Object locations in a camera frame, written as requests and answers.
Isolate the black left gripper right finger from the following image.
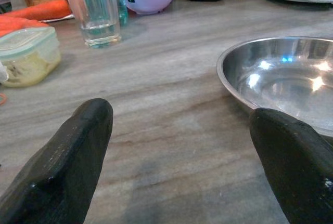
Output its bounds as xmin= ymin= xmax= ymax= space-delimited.
xmin=249 ymin=108 xmax=333 ymax=224

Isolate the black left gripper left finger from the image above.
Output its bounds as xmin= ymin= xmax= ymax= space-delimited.
xmin=0 ymin=98 xmax=114 ymax=224

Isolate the stainless steel bowl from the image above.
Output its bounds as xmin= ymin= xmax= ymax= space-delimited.
xmin=216 ymin=36 xmax=333 ymax=138

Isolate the clear plastic food container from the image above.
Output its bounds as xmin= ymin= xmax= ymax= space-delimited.
xmin=0 ymin=26 xmax=62 ymax=88

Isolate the orange carrot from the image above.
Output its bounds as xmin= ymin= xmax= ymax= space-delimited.
xmin=0 ymin=16 xmax=50 ymax=37
xmin=2 ymin=0 xmax=72 ymax=21

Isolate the clear drinking glass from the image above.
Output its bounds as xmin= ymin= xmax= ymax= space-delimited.
xmin=57 ymin=0 xmax=122 ymax=49

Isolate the teal glass bottle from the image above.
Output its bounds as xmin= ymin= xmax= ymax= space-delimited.
xmin=113 ymin=0 xmax=130 ymax=27

